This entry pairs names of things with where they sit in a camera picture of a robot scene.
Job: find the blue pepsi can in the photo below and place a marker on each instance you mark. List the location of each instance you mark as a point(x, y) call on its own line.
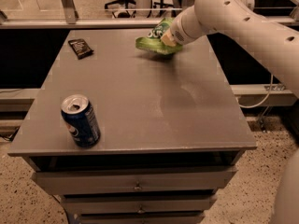
point(80, 120)

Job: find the black snack packet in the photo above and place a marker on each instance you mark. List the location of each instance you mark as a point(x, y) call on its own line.
point(80, 47)

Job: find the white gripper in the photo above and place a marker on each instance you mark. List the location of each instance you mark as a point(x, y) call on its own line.
point(177, 31)

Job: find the metal railing frame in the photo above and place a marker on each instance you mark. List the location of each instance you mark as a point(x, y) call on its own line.
point(42, 14)

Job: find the green rice chip bag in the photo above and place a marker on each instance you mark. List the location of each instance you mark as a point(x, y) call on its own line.
point(153, 42)

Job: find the top grey drawer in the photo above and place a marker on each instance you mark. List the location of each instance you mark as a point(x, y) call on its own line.
point(130, 181)

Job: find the grey drawer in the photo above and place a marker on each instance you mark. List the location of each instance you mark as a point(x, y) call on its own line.
point(130, 181)
point(149, 218)
point(139, 204)

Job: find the middle grey drawer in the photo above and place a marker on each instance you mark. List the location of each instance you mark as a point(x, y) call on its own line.
point(139, 204)

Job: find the grey drawer cabinet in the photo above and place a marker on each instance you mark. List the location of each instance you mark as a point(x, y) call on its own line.
point(153, 112)

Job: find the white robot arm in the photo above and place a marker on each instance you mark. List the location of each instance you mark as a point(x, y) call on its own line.
point(265, 190)

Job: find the bottom grey drawer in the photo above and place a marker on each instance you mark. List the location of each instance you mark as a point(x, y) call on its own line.
point(149, 218)

